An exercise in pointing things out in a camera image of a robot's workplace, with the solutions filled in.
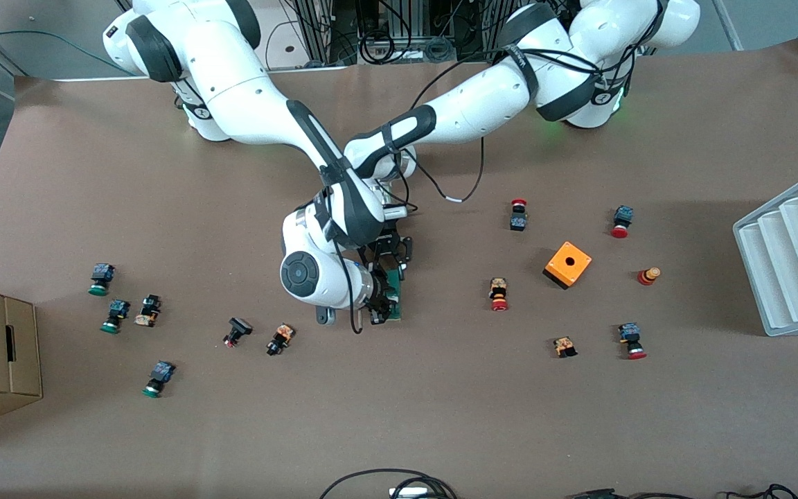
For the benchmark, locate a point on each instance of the white plug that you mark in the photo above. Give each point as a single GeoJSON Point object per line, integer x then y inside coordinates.
{"type": "Point", "coordinates": [409, 493]}

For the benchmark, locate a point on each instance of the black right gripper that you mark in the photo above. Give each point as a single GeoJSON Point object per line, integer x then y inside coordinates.
{"type": "Point", "coordinates": [377, 301]}

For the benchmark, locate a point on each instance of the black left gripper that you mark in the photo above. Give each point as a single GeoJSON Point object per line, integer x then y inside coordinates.
{"type": "Point", "coordinates": [391, 249]}

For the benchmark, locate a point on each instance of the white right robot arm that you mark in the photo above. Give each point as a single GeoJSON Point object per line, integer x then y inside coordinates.
{"type": "Point", "coordinates": [246, 104]}

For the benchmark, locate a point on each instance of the orange button enclosure box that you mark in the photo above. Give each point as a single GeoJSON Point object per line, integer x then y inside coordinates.
{"type": "Point", "coordinates": [579, 267]}

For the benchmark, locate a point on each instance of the white ribbed tray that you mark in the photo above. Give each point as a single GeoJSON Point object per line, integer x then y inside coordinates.
{"type": "Point", "coordinates": [794, 263]}

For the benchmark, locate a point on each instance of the green mushroom push button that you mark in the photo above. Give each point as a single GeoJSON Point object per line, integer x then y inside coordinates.
{"type": "Point", "coordinates": [102, 272]}
{"type": "Point", "coordinates": [162, 372]}
{"type": "Point", "coordinates": [118, 307]}

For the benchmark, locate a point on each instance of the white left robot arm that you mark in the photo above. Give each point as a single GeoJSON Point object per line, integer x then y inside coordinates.
{"type": "Point", "coordinates": [482, 104]}

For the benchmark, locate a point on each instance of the aluminium frame rack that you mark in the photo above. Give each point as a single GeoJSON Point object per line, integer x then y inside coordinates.
{"type": "Point", "coordinates": [319, 28]}

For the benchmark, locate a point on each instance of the beige black switch module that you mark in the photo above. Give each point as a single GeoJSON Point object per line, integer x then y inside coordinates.
{"type": "Point", "coordinates": [148, 312]}

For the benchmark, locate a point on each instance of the red yellow button head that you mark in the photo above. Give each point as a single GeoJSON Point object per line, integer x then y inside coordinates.
{"type": "Point", "coordinates": [647, 277]}

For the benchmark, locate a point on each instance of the orange contact block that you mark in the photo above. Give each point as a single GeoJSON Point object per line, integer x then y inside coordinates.
{"type": "Point", "coordinates": [564, 345]}

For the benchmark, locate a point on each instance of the red emergency button black block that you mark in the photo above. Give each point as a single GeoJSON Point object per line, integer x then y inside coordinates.
{"type": "Point", "coordinates": [518, 222]}

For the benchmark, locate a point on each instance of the black selector switch orange block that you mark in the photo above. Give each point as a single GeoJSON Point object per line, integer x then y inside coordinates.
{"type": "Point", "coordinates": [281, 337]}

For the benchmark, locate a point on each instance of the red emergency button orange block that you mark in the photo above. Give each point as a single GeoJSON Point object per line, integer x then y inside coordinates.
{"type": "Point", "coordinates": [498, 287]}

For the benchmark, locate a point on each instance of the black flat head switch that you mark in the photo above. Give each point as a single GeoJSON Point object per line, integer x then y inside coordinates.
{"type": "Point", "coordinates": [238, 326]}

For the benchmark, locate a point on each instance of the red mushroom button blue block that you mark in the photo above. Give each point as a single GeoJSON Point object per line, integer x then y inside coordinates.
{"type": "Point", "coordinates": [629, 333]}
{"type": "Point", "coordinates": [623, 215]}

